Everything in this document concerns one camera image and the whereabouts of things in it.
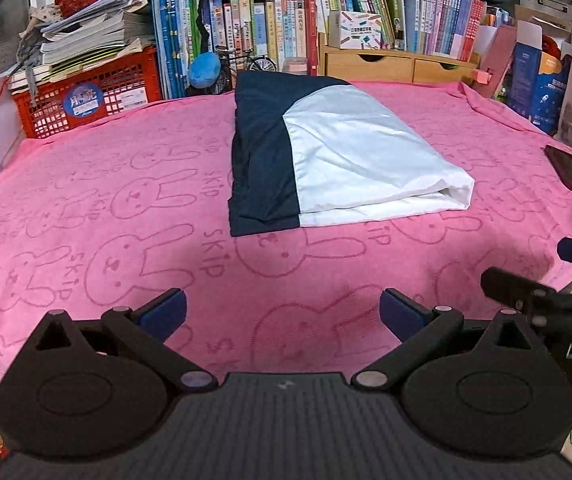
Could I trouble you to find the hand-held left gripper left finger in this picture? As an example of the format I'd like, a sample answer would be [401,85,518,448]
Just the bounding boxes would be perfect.
[33,287,219,393]

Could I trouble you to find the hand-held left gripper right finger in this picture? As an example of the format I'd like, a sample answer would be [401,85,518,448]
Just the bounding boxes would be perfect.
[351,287,537,391]

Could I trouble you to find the navy and white jacket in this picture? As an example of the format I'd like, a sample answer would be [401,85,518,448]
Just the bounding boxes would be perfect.
[228,71,476,237]

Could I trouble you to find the dark smartphone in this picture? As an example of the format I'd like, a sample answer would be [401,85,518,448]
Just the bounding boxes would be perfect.
[543,144,572,196]

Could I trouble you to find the pink rabbit-print blanket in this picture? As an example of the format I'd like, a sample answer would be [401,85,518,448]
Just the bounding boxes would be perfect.
[0,80,572,391]

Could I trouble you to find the blue printed carton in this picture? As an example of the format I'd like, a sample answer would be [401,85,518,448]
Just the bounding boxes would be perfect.
[508,42,572,136]

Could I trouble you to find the pink cardboard folder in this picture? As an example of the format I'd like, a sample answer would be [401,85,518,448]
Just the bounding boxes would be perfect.
[476,25,517,98]

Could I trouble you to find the red plastic crate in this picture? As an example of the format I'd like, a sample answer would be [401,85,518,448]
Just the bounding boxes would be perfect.
[12,45,163,139]

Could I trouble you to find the small blue plush toy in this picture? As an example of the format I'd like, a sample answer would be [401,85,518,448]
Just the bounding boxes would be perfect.
[187,51,223,90]

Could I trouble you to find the wooden drawer organizer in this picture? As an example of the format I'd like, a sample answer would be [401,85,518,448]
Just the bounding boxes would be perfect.
[318,32,482,86]

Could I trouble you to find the miniature black bicycle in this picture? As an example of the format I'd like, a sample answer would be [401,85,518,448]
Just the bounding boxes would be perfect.
[215,45,278,93]

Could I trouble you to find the white patterned box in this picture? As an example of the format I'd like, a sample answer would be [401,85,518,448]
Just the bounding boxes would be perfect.
[327,10,383,51]

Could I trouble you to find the stack of papers and booklets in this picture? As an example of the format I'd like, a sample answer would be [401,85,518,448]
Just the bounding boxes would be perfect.
[8,0,157,92]

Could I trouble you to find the row of upright books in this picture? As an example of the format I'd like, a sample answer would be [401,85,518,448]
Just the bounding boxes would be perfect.
[151,0,487,101]

